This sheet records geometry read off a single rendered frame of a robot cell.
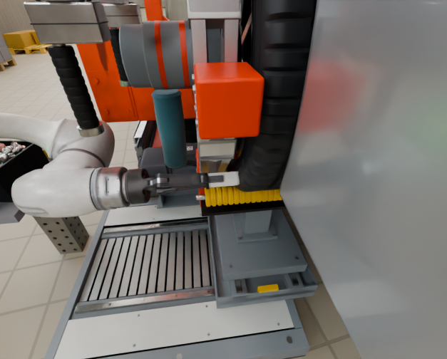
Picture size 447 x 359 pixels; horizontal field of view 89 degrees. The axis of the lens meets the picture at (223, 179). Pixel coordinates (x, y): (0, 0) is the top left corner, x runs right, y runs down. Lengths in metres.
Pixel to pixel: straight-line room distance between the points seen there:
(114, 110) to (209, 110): 0.91
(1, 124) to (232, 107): 0.51
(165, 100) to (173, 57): 0.20
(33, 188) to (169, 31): 0.40
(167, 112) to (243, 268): 0.57
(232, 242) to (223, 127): 0.67
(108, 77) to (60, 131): 0.53
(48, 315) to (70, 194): 0.77
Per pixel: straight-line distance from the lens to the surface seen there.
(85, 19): 0.44
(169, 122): 0.74
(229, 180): 0.50
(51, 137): 0.63
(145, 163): 1.03
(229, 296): 0.86
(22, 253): 1.50
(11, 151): 1.01
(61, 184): 0.52
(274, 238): 0.93
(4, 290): 1.39
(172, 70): 0.55
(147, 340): 0.94
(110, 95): 1.13
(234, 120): 0.27
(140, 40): 0.57
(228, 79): 0.26
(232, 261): 0.86
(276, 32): 0.30
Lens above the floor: 0.94
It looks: 37 degrees down
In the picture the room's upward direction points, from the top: straight up
